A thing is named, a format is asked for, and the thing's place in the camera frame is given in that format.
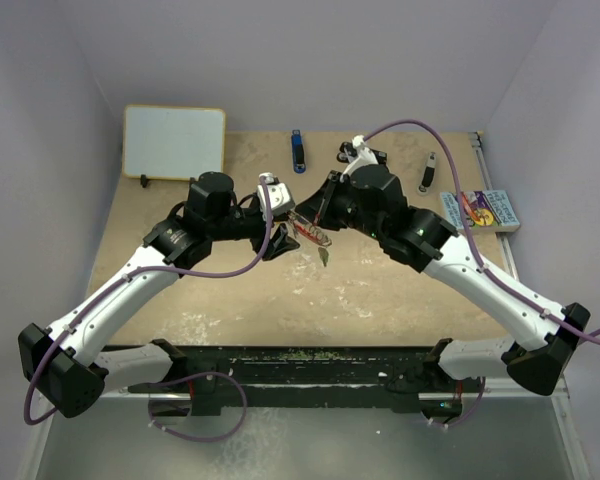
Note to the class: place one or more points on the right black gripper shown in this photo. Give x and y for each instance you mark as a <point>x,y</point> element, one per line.
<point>311,208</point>

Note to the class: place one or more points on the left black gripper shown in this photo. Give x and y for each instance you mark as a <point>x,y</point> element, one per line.
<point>280,243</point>

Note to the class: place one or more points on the red-handled metal key organizer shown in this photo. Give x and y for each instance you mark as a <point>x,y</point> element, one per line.
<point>303,227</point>

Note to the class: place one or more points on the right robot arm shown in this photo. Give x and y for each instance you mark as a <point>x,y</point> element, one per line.
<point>542,335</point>

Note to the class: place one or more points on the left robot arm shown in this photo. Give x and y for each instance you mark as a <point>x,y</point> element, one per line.
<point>66,361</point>

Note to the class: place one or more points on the green key tag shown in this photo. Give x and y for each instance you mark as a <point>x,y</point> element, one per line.
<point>323,255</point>

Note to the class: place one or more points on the white dry-erase board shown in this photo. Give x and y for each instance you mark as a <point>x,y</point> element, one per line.
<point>172,142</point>

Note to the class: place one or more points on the colourful book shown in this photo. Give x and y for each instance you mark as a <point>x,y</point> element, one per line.
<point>483,210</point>

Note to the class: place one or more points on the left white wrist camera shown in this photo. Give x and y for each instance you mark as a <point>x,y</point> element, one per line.
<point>278,193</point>

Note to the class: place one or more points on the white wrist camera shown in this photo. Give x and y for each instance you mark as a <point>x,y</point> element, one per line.
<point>278,193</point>
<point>364,156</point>

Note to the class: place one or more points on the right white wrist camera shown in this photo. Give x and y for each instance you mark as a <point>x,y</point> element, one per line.
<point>364,156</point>

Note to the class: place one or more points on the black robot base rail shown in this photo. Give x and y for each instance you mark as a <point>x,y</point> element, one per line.
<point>400,379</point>

